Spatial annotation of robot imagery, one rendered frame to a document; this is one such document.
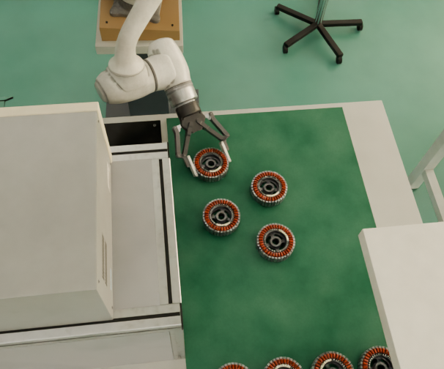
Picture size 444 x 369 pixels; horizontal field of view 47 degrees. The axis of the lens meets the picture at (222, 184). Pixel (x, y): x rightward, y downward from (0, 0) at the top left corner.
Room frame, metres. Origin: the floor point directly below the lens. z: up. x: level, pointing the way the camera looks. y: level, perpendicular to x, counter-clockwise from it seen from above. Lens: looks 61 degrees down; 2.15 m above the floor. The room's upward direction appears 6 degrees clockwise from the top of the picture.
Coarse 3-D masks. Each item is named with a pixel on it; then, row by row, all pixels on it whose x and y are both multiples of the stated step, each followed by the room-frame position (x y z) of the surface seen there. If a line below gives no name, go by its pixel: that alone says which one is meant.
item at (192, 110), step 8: (192, 104) 0.97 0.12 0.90; (176, 112) 0.95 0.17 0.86; (184, 112) 0.94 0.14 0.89; (192, 112) 0.94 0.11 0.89; (200, 112) 0.97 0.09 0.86; (184, 120) 0.93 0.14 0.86; (192, 120) 0.94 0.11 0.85; (184, 128) 0.91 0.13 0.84; (192, 128) 0.91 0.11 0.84; (200, 128) 0.92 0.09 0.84
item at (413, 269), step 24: (360, 240) 0.44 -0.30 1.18; (384, 240) 0.43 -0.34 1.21; (408, 240) 0.44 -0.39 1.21; (432, 240) 0.45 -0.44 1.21; (384, 264) 0.38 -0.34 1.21; (408, 264) 0.39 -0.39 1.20; (432, 264) 0.39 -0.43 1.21; (384, 288) 0.33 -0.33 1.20; (408, 288) 0.34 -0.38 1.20; (432, 288) 0.34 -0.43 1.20; (384, 312) 0.29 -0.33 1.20; (408, 312) 0.29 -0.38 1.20; (432, 312) 0.30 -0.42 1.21; (408, 336) 0.25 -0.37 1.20; (432, 336) 0.25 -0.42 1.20; (408, 360) 0.20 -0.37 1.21; (432, 360) 0.21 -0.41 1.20
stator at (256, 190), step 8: (256, 176) 0.80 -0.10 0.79; (264, 176) 0.80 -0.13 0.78; (272, 176) 0.81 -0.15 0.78; (280, 176) 0.81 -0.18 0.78; (256, 184) 0.77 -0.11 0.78; (264, 184) 0.78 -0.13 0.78; (272, 184) 0.78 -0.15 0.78; (280, 184) 0.78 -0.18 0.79; (256, 192) 0.74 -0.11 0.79; (264, 192) 0.76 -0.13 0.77; (272, 192) 0.76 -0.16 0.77; (280, 192) 0.75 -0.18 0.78; (256, 200) 0.73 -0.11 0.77; (264, 200) 0.72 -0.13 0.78; (272, 200) 0.72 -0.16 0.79; (280, 200) 0.73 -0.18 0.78
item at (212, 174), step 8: (200, 152) 0.86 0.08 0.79; (208, 152) 0.87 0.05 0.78; (216, 152) 0.87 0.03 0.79; (200, 160) 0.84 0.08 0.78; (208, 160) 0.84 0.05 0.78; (216, 160) 0.86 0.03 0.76; (224, 160) 0.84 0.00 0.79; (200, 168) 0.81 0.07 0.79; (208, 168) 0.82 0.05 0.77; (224, 168) 0.81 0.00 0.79; (200, 176) 0.79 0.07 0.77; (208, 176) 0.78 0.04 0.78; (216, 176) 0.79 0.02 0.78
